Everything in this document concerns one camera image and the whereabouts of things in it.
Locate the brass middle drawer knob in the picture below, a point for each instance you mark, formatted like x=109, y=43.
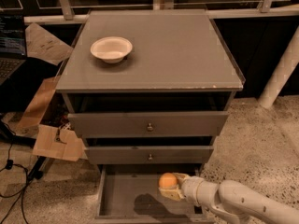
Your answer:
x=150, y=157

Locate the grey middle drawer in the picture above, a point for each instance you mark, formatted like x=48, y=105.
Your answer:
x=136, y=150

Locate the brass drawer knob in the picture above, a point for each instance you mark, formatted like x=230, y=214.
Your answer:
x=150, y=157
x=150, y=127

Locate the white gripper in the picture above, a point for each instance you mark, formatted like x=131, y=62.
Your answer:
x=189, y=188

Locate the white paper bowl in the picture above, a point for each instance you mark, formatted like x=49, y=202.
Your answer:
x=112, y=49

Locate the white diagonal pole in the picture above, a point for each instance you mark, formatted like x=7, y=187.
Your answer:
x=282, y=72

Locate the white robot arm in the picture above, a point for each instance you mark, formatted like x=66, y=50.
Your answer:
x=229, y=200

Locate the grey top drawer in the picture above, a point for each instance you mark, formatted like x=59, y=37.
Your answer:
x=126, y=115

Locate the brown paper sheet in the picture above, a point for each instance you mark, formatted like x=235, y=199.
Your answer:
x=45, y=46

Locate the grey drawer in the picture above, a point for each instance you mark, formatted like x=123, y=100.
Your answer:
x=126, y=115
x=136, y=150
x=128, y=194

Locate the grey bottom drawer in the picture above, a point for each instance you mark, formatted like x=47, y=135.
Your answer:
x=128, y=194

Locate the brass top drawer knob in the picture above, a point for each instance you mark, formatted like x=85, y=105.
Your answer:
x=150, y=127

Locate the orange fruit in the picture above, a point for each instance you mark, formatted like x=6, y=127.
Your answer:
x=167, y=181

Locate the black laptop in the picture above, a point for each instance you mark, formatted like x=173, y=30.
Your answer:
x=13, y=51

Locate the grey drawer cabinet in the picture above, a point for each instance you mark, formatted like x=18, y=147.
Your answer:
x=173, y=51

